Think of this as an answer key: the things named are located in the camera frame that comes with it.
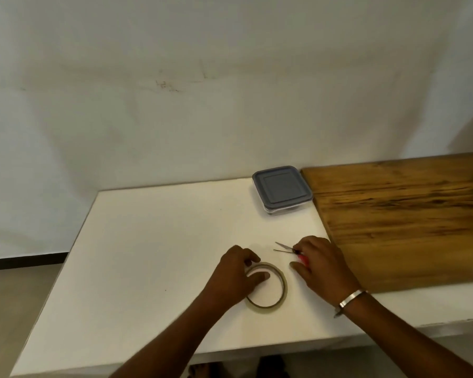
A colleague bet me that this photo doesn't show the black skirting board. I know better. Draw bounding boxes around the black skirting board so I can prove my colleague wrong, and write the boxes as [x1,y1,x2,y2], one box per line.
[0,251,70,272]

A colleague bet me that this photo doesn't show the container with grey lid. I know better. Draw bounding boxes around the container with grey lid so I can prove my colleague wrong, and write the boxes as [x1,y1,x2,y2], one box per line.
[251,165,314,216]

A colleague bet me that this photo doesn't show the silver bracelet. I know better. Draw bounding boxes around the silver bracelet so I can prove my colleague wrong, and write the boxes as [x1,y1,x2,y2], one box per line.
[333,289,369,319]

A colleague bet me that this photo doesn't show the clear tape roll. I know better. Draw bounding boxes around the clear tape roll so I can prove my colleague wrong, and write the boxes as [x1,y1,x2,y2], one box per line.
[244,262,289,313]

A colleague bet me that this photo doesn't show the person's right foot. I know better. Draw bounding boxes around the person's right foot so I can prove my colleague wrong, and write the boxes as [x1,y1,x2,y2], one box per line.
[256,354,289,378]

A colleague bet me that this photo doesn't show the person's left hand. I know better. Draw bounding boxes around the person's left hand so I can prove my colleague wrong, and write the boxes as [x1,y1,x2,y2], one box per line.
[202,245,271,310]

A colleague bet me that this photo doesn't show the person's right forearm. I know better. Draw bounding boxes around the person's right forearm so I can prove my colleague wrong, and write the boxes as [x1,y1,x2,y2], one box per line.
[341,293,473,378]

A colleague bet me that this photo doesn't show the person's right hand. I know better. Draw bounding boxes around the person's right hand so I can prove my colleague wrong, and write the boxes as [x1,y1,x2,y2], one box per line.
[290,236,364,308]

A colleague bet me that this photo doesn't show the person's left foot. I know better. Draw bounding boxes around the person's left foot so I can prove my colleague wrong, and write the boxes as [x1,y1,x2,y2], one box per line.
[187,362,225,378]

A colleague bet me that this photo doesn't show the person's foot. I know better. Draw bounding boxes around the person's foot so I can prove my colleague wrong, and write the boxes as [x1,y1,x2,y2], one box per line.
[256,354,289,378]
[187,362,225,378]

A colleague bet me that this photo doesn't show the person's left forearm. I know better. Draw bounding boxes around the person's left forearm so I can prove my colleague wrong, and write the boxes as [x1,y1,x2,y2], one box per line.
[108,291,225,378]

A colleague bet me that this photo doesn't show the red-handled scissors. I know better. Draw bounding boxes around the red-handled scissors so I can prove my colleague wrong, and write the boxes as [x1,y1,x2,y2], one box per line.
[274,241,310,268]

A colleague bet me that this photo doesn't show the brown wooden board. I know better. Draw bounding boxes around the brown wooden board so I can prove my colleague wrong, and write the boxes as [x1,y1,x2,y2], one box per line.
[301,151,473,294]

